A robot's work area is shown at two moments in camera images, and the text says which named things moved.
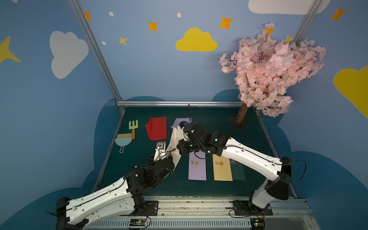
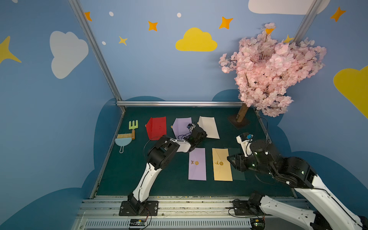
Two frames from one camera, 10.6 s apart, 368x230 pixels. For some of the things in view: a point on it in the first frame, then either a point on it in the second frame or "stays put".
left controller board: (138, 222) stays put
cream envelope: (176, 135) to (209, 124)
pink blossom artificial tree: (266, 68) stays put
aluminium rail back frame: (179, 104) stays put
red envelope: (156, 128) stays put
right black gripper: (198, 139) to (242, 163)
